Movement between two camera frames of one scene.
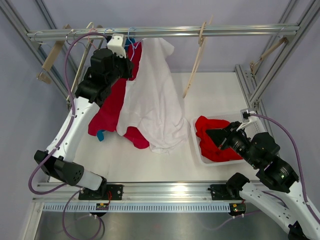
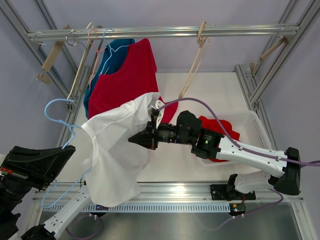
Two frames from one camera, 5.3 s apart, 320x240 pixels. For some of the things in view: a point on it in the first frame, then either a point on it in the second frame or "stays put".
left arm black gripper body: [120, 65] to [32, 174]
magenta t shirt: [105, 117] to [137, 76]
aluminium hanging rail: [260, 29] stays put
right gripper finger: [219, 136] to [143, 138]
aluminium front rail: [137, 191] stays put
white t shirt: [153, 102] to [115, 166]
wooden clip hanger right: [252, 64] stays put
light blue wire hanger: [133, 47] to [72, 126]
